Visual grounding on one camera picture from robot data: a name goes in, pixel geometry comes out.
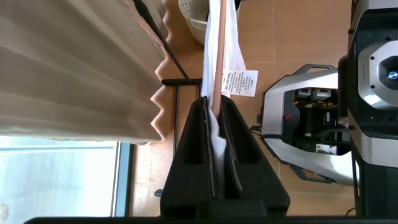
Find pink clothes hanger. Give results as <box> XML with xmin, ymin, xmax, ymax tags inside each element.
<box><xmin>211</xmin><ymin>0</ymin><xmax>228</xmax><ymax>118</ymax></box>

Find white printed t-shirt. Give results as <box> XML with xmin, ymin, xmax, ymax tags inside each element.
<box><xmin>200</xmin><ymin>0</ymin><xmax>259</xmax><ymax>187</ymax></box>

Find beige curtain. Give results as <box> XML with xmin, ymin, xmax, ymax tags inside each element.
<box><xmin>0</xmin><ymin>0</ymin><xmax>169</xmax><ymax>146</ymax></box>

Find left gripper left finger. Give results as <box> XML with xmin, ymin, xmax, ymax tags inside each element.
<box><xmin>160</xmin><ymin>95</ymin><xmax>217</xmax><ymax>217</ymax></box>

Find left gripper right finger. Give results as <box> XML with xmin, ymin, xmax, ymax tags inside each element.
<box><xmin>219</xmin><ymin>96</ymin><xmax>291</xmax><ymax>217</ymax></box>

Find white laundry basket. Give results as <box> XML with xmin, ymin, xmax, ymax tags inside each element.
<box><xmin>177</xmin><ymin>0</ymin><xmax>210</xmax><ymax>45</ymax></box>

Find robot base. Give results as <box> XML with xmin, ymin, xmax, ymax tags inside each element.
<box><xmin>251</xmin><ymin>0</ymin><xmax>398</xmax><ymax>218</ymax></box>

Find black clothes rack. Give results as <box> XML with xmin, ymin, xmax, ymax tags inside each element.
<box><xmin>133</xmin><ymin>0</ymin><xmax>203</xmax><ymax>197</ymax></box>

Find window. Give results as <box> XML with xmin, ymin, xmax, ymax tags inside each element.
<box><xmin>0</xmin><ymin>136</ymin><xmax>134</xmax><ymax>218</ymax></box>

